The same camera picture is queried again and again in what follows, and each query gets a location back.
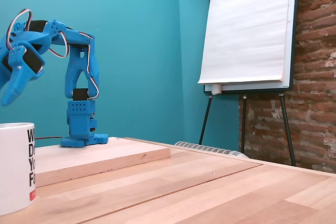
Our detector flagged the white mug black lettering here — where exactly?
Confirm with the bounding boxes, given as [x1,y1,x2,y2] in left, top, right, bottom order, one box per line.
[0,122,37,216]

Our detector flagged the pale wooden board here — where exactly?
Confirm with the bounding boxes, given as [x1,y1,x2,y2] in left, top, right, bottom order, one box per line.
[35,136,171,188]

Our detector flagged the white radiator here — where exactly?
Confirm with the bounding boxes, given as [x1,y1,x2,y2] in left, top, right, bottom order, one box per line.
[174,141,249,158]

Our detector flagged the white paper pad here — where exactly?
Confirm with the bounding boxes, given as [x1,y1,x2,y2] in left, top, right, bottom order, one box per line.
[197,0,292,85]

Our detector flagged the flip chart easel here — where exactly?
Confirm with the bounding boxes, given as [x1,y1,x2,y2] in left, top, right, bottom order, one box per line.
[198,0,301,167]

